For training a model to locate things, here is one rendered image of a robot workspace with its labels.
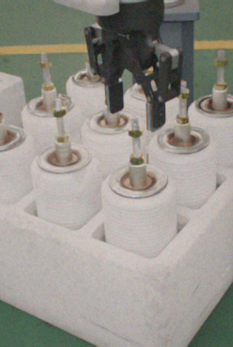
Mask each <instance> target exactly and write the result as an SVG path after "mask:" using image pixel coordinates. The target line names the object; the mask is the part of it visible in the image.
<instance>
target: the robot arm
mask: <svg viewBox="0 0 233 347"><path fill-rule="evenodd" d="M53 1H55V2H57V3H60V4H62V5H65V6H68V7H71V8H73V9H77V10H80V11H83V12H87V13H89V14H92V15H94V14H95V21H96V24H94V25H91V26H88V27H86V28H85V30H84V32H85V36H86V41H87V55H88V59H89V64H90V70H91V73H92V74H93V75H94V76H96V75H98V76H99V77H100V78H101V82H102V83H103V84H105V97H106V99H105V101H106V105H107V107H108V112H110V113H112V114H114V113H116V112H119V111H121V110H122V109H123V108H124V95H123V83H122V81H120V80H119V79H120V78H121V77H122V74H123V71H124V69H126V70H128V71H129V72H131V73H133V75H134V77H135V81H136V82H137V84H139V85H141V87H142V90H143V93H144V95H145V97H146V100H147V102H146V130H147V131H149V132H151V133H154V132H156V131H158V130H160V129H162V128H163V127H164V125H165V124H166V103H167V102H168V101H170V100H173V99H174V98H176V97H179V96H180V87H181V79H182V69H183V50H182V49H181V47H179V46H178V47H176V48H173V49H170V48H169V47H167V46H164V45H163V41H162V38H161V36H160V33H159V29H160V26H161V25H162V23H163V20H164V19H165V9H171V8H175V7H177V6H180V5H182V4H183V3H184V2H185V0H53ZM99 54H101V58H102V62H101V63H98V55H99ZM150 67H152V73H151V74H147V75H144V73H143V71H145V70H148V69H149V68H150ZM151 81H154V82H155V84H156V87H157V90H156V91H153V89H152V85H151ZM169 84H170V87H169Z"/></svg>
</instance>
